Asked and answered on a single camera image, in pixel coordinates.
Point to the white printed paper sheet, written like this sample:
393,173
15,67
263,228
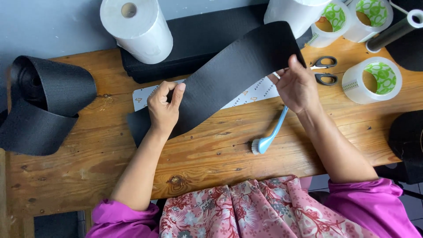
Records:
256,92

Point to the person's left hand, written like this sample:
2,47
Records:
162,112

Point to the pink floral skirt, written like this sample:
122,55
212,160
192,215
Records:
257,211

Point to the magenta shirt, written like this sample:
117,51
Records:
373,206

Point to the black woven fabric strip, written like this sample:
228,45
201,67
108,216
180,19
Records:
231,69

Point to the black folded fabric stack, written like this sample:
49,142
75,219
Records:
198,36

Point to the black fabric piece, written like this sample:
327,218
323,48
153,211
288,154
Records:
408,53

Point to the black woven fabric roll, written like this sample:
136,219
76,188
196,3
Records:
49,89

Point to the light blue brush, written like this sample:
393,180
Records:
269,138

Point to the black round fabric bundle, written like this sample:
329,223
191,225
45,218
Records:
408,142

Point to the person's right hand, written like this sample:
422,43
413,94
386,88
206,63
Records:
297,91

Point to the white paper roll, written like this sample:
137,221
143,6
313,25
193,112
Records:
290,11
142,29

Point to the clear tape roll green core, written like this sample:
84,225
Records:
355,86
355,31
325,36

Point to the black film roll white core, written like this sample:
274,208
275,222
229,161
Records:
388,34

